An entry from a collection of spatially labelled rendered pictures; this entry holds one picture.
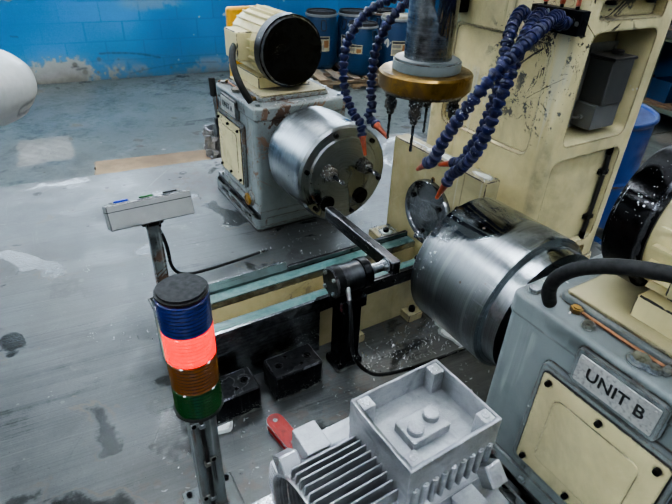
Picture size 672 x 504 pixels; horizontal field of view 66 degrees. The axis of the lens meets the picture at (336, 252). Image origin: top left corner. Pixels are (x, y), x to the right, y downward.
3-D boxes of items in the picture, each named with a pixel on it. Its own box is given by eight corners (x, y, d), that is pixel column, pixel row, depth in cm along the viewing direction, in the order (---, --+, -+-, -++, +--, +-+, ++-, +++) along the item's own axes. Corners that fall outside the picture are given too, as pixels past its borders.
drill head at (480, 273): (467, 271, 116) (489, 167, 102) (638, 393, 87) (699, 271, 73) (376, 304, 104) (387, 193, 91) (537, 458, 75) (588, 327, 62)
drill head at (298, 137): (321, 166, 163) (322, 85, 150) (389, 214, 137) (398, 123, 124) (247, 181, 152) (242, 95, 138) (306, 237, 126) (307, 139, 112)
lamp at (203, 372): (210, 355, 68) (206, 329, 66) (226, 385, 64) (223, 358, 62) (164, 371, 66) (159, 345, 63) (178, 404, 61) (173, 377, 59)
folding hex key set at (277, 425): (306, 449, 88) (306, 442, 87) (290, 459, 87) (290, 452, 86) (278, 416, 94) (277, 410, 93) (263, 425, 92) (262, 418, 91)
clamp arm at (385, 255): (402, 272, 99) (334, 216, 118) (403, 259, 98) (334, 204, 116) (387, 277, 98) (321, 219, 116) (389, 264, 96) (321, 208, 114)
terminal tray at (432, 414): (426, 399, 63) (434, 356, 60) (491, 464, 56) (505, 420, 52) (345, 441, 58) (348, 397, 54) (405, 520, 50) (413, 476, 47)
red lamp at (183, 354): (206, 329, 66) (203, 301, 63) (223, 358, 62) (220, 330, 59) (159, 345, 63) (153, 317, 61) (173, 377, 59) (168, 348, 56)
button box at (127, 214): (188, 212, 116) (182, 189, 115) (195, 213, 110) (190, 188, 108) (107, 230, 108) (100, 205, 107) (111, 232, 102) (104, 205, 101)
